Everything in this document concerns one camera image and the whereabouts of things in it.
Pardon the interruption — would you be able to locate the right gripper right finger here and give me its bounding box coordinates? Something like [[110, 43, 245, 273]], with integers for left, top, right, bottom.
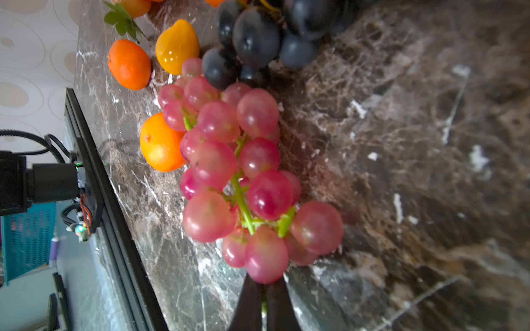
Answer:
[[266, 278, 302, 331]]

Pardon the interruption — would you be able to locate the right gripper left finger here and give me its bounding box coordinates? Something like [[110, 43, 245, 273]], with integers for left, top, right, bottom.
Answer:
[[227, 274, 263, 331]]

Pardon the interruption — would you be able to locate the red grape bunch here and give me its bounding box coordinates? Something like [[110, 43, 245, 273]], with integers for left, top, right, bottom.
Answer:
[[158, 57, 345, 284]]

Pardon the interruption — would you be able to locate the black grape bunch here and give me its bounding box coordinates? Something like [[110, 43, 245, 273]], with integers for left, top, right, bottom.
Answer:
[[202, 0, 373, 90]]

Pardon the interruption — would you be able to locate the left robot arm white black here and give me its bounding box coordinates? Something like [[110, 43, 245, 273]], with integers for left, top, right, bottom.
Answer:
[[1, 129, 81, 216]]

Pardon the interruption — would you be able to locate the orange mandarin front right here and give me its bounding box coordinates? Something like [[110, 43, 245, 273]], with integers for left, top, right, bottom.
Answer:
[[139, 113, 187, 172]]

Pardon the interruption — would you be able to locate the orange mandarin front left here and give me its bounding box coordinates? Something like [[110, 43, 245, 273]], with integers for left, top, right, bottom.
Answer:
[[107, 39, 152, 90]]

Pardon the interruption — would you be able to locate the small yellow lemon front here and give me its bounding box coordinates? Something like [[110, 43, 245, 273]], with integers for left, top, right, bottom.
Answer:
[[155, 19, 200, 75]]

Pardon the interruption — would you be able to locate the orange mandarin middle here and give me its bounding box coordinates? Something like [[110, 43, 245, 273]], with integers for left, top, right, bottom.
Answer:
[[205, 0, 225, 8]]

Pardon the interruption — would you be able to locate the strawberry lower red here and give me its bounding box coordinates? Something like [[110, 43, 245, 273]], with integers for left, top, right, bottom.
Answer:
[[103, 1, 147, 44]]

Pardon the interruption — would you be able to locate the orange mandarin near strawberries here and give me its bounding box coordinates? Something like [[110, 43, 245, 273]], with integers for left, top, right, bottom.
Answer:
[[119, 0, 151, 19]]

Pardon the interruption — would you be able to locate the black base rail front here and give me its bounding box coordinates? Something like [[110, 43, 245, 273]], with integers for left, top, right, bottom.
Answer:
[[65, 88, 168, 330]]

